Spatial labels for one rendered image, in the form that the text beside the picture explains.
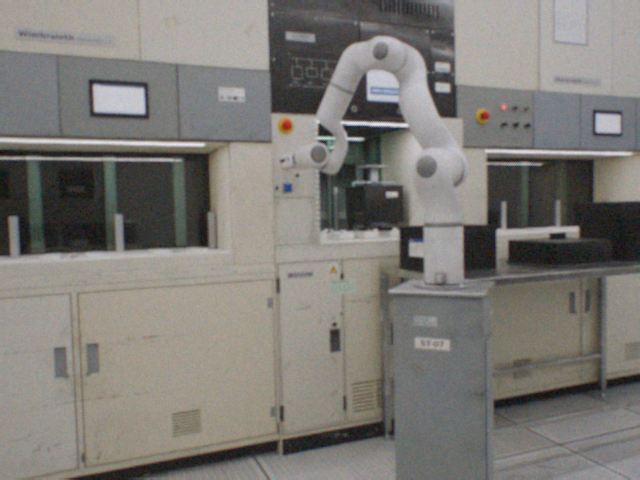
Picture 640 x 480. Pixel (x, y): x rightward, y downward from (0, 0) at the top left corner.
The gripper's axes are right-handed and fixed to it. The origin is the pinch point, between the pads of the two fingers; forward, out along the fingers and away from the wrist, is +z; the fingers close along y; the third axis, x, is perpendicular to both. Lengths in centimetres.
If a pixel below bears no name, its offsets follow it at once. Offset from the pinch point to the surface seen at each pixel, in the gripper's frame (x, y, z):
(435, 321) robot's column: -53, 18, -76
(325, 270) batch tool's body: -44.6, 15.6, 2.6
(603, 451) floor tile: -120, 114, -49
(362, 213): -21, 44, 24
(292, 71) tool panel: 36.7, 3.2, 2.5
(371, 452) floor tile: -120, 29, -10
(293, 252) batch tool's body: -36.4, 1.6, 2.6
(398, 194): -13, 63, 23
